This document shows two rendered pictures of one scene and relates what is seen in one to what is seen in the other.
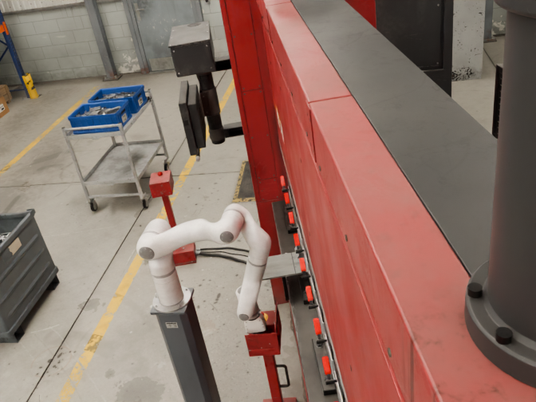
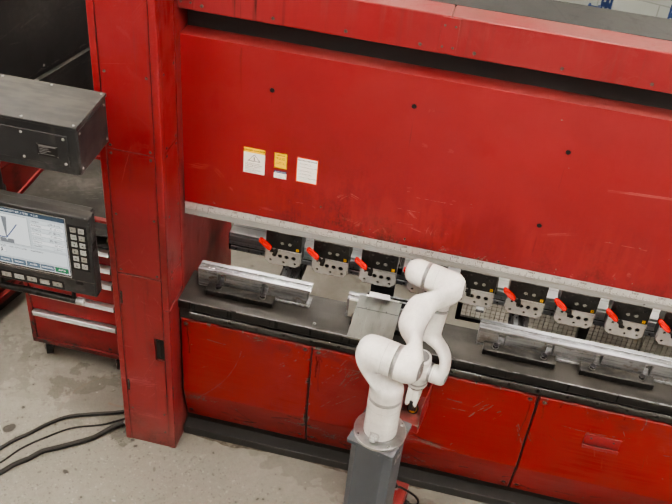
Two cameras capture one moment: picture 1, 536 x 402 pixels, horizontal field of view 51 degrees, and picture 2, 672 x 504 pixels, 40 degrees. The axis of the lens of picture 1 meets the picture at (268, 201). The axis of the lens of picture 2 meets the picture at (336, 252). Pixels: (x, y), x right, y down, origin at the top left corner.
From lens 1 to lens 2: 3.52 m
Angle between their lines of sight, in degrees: 65
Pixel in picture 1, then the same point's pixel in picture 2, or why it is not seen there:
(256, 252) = not seen: hidden behind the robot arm
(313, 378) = (529, 369)
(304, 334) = (465, 355)
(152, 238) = (418, 348)
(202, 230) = (436, 303)
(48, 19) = not seen: outside the picture
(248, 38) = (171, 71)
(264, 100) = (177, 153)
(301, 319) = not seen: hidden behind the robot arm
